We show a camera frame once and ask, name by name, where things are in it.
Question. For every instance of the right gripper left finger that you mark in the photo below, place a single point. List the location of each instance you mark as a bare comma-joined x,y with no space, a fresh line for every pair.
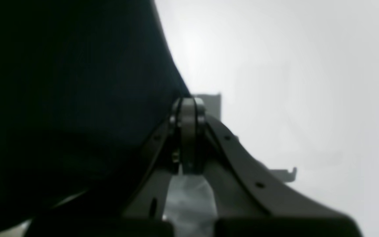
130,203

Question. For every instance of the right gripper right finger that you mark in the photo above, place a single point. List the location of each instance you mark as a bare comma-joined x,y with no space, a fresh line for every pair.
251,201

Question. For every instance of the black t-shirt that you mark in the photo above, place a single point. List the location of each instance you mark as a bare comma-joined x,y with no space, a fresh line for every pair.
82,85

